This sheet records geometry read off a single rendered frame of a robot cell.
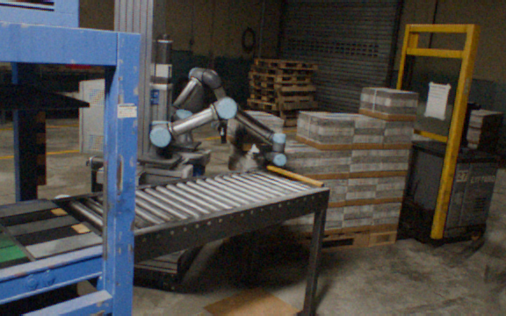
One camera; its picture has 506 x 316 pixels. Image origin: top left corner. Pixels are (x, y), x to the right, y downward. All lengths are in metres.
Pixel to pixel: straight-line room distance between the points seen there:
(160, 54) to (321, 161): 1.40
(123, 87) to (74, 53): 0.18
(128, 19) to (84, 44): 1.73
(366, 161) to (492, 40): 6.41
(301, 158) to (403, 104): 0.98
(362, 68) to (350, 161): 7.42
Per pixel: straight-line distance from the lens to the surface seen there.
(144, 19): 3.09
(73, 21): 1.59
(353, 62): 11.17
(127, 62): 1.47
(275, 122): 3.29
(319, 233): 2.73
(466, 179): 4.39
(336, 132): 3.57
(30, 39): 1.36
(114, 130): 1.49
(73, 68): 8.92
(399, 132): 3.94
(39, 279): 1.72
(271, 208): 2.33
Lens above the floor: 1.54
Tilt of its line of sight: 13 degrees down
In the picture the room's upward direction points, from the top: 5 degrees clockwise
